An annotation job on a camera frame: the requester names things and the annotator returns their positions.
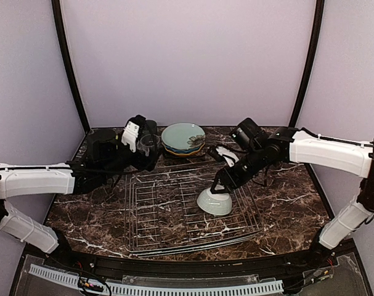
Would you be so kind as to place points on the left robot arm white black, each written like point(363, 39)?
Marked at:
point(107, 154)

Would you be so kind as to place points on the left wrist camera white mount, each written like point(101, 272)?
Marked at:
point(133, 131)

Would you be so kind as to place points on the yellow dotted plate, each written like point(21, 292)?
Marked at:
point(193, 153)

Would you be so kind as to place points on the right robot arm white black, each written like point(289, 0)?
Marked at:
point(292, 145)

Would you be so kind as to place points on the white slotted cable duct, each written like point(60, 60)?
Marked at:
point(135, 285)

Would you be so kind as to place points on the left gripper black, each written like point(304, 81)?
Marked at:
point(146, 149)

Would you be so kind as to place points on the black frame post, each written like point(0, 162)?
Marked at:
point(309, 62)
point(67, 63)

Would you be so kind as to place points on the clear glass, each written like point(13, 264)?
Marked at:
point(148, 142)

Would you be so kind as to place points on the light green flower plate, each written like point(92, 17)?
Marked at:
point(183, 136)

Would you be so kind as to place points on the blue dotted plate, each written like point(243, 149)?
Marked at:
point(199, 148)

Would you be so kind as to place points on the wire dish rack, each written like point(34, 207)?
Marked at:
point(162, 217)

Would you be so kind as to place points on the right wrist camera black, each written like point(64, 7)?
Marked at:
point(223, 154)

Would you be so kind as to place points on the grey mug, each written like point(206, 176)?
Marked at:
point(152, 126)

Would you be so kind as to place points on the right black frame post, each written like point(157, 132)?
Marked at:
point(309, 62)

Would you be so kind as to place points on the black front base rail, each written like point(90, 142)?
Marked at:
point(349, 275)

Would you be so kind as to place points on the left black frame post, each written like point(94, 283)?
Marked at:
point(67, 63)

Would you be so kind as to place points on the pale celadon ribbed bowl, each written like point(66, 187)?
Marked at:
point(215, 204)

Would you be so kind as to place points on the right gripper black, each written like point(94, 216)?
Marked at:
point(228, 179)

